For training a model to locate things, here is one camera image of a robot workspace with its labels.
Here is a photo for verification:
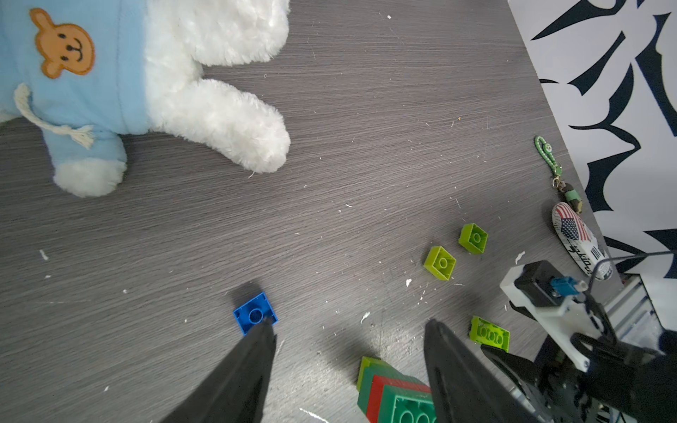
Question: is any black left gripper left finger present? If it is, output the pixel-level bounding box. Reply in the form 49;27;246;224
163;318;277;423

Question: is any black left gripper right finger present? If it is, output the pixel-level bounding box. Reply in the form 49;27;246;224
424;319;537;422

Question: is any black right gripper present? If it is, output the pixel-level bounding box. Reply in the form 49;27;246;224
481;319;676;422

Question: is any blue lego brick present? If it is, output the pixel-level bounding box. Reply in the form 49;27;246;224
233;292;279;336

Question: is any red lego brick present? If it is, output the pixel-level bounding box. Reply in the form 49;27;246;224
365;375;431;423

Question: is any lime square lego brick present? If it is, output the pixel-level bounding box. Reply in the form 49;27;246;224
458;223;488;255
356;356;384;391
423;246;457;281

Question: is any lime long lego brick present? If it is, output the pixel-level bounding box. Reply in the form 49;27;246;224
469;315;511;353

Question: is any white teddy bear blue shirt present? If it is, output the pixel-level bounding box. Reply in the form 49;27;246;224
1;1;290;197

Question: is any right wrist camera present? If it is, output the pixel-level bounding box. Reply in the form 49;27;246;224
500;261;606;372

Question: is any green keychain with charm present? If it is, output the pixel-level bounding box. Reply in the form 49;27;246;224
534;136;584;215

